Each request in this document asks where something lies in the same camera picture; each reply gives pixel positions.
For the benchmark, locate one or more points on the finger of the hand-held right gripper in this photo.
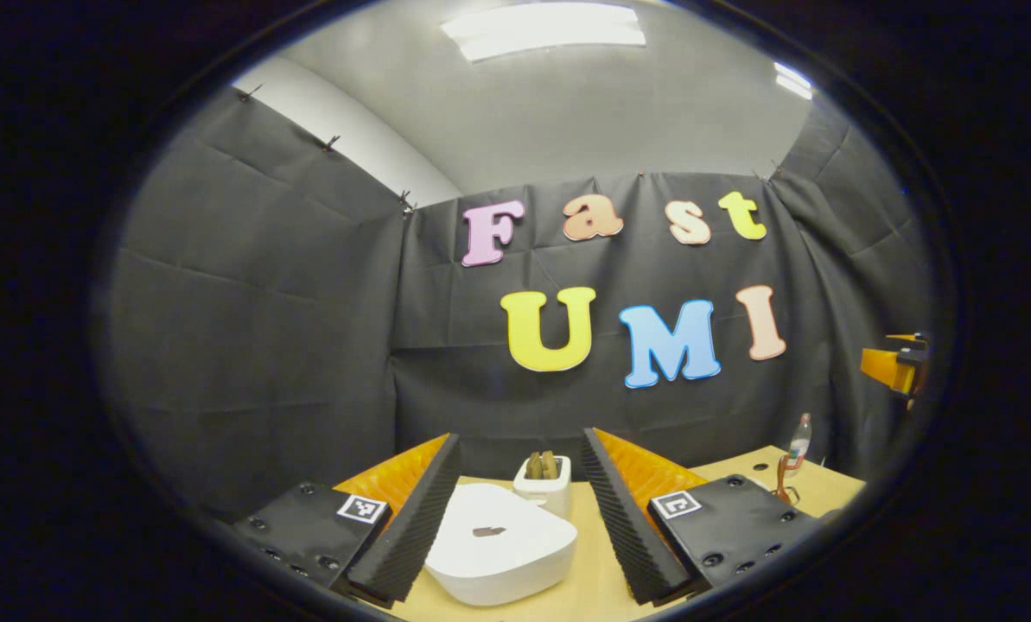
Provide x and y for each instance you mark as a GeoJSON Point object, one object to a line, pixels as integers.
{"type": "Point", "coordinates": [904, 337]}
{"type": "Point", "coordinates": [882, 367]}

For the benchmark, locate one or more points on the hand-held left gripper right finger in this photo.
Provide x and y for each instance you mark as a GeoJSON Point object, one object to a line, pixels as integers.
{"type": "Point", "coordinates": [623, 527]}

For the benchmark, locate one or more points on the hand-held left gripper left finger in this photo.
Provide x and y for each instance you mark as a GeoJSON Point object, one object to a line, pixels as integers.
{"type": "Point", "coordinates": [411, 527]}

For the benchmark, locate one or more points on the white rice cooker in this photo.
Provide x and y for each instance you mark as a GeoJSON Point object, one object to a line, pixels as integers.
{"type": "Point", "coordinates": [498, 557]}

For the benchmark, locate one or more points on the white toaster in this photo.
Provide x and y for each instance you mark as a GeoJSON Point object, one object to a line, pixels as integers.
{"type": "Point", "coordinates": [543, 494]}

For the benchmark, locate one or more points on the toasted bread slices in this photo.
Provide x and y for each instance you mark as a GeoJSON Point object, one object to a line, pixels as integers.
{"type": "Point", "coordinates": [541, 466]}

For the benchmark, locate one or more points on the clear plastic water bottle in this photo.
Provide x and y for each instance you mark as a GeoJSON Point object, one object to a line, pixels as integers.
{"type": "Point", "coordinates": [797, 449]}

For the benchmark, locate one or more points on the black backdrop cloth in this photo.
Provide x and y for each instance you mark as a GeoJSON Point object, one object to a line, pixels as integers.
{"type": "Point", "coordinates": [308, 345]}

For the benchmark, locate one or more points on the small ceiling light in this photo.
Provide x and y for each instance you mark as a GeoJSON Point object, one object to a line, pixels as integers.
{"type": "Point", "coordinates": [793, 79]}

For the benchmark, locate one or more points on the large ceiling light panel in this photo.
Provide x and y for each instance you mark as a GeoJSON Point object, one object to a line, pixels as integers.
{"type": "Point", "coordinates": [541, 30]}

